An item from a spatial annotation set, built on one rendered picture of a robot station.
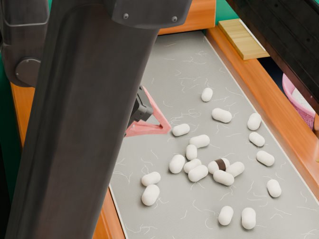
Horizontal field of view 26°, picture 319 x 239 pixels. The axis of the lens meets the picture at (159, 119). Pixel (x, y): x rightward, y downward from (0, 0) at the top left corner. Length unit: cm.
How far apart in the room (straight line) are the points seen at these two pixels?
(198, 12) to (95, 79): 101
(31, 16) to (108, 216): 33
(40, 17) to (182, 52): 63
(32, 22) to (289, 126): 52
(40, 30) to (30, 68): 5
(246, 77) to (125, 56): 93
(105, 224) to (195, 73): 47
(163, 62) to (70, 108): 100
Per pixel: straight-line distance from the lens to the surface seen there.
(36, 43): 86
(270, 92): 127
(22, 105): 124
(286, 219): 105
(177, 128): 118
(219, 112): 122
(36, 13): 84
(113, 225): 100
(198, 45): 146
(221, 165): 110
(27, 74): 87
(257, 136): 117
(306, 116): 125
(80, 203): 46
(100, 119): 41
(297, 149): 114
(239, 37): 142
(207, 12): 140
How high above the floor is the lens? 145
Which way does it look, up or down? 35 degrees down
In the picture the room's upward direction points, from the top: straight up
